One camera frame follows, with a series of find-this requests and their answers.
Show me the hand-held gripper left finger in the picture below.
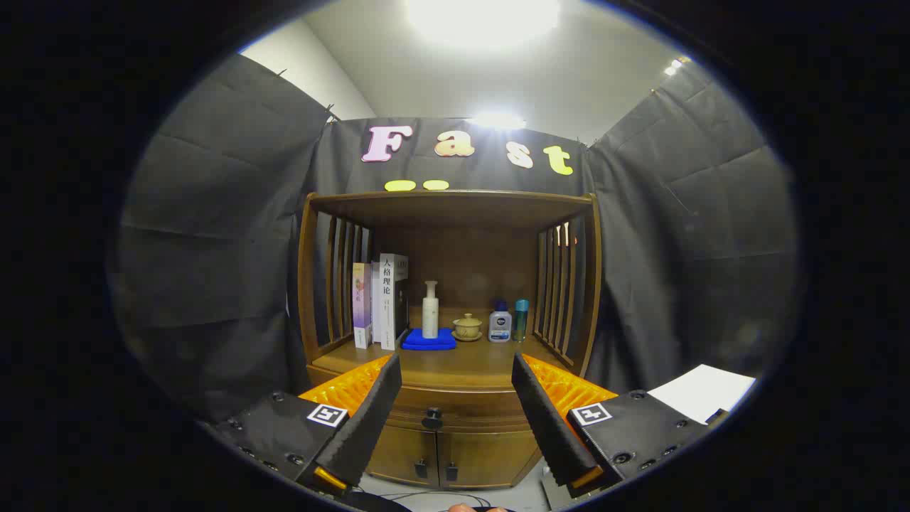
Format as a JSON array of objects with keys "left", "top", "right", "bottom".
[{"left": 206, "top": 353, "right": 403, "bottom": 498}]

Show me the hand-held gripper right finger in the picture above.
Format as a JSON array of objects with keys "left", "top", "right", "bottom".
[{"left": 510, "top": 353, "right": 729, "bottom": 502}]

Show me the brown wooden drawer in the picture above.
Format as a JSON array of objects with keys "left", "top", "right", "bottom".
[{"left": 307, "top": 364, "right": 569, "bottom": 433}]

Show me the wooden cabinet door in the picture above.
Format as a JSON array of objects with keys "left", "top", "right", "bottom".
[
  {"left": 437, "top": 430, "right": 541, "bottom": 490},
  {"left": 366, "top": 425, "right": 440, "bottom": 489}
]

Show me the wooden countertop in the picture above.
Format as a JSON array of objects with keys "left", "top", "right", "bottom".
[{"left": 313, "top": 306, "right": 577, "bottom": 390}]

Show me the brown wooden cabinet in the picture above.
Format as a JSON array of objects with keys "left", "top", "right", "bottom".
[{"left": 297, "top": 189, "right": 604, "bottom": 491}]

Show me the blue folded cloth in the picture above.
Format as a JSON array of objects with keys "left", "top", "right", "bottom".
[{"left": 402, "top": 327, "right": 458, "bottom": 351}]

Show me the white lotion bottle blue cap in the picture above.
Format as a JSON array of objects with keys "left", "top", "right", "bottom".
[{"left": 488, "top": 299, "right": 513, "bottom": 343}]

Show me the thin white book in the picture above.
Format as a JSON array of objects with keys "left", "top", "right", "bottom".
[{"left": 370, "top": 261, "right": 382, "bottom": 345}]

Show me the purple book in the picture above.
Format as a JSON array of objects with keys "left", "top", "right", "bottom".
[{"left": 353, "top": 262, "right": 373, "bottom": 349}]

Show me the white book with portrait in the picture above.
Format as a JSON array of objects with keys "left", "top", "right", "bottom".
[{"left": 379, "top": 253, "right": 410, "bottom": 351}]

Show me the white pump bottle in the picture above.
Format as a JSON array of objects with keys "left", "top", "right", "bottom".
[{"left": 422, "top": 280, "right": 440, "bottom": 339}]

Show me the yellow lidded teacup with saucer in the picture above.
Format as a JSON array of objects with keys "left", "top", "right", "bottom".
[{"left": 451, "top": 313, "right": 484, "bottom": 343}]

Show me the white box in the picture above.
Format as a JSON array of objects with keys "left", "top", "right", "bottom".
[{"left": 647, "top": 364, "right": 756, "bottom": 425}]

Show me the ceiling light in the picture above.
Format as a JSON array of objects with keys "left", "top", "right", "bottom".
[{"left": 405, "top": 0, "right": 562, "bottom": 47}]

